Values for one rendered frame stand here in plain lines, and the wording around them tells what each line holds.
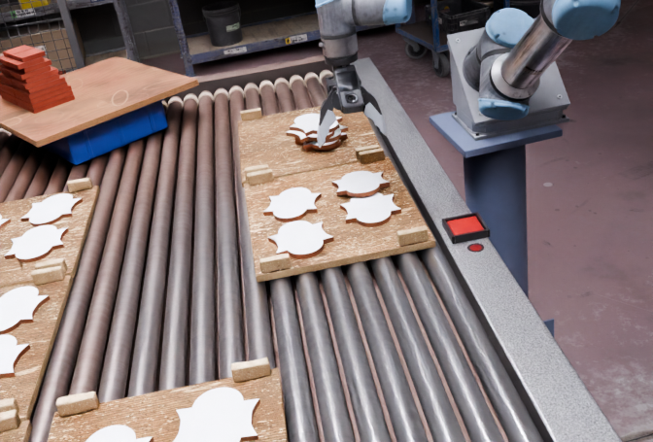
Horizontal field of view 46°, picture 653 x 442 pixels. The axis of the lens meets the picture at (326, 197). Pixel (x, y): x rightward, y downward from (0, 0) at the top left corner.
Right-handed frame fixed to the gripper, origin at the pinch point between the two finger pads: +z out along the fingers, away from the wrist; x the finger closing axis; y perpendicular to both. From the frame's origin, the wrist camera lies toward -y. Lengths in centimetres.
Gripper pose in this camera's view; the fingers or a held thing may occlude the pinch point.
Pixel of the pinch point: (353, 144)
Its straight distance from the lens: 170.6
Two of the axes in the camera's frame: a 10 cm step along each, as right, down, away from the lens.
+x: -9.8, 1.8, -0.5
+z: 1.4, 8.8, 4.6
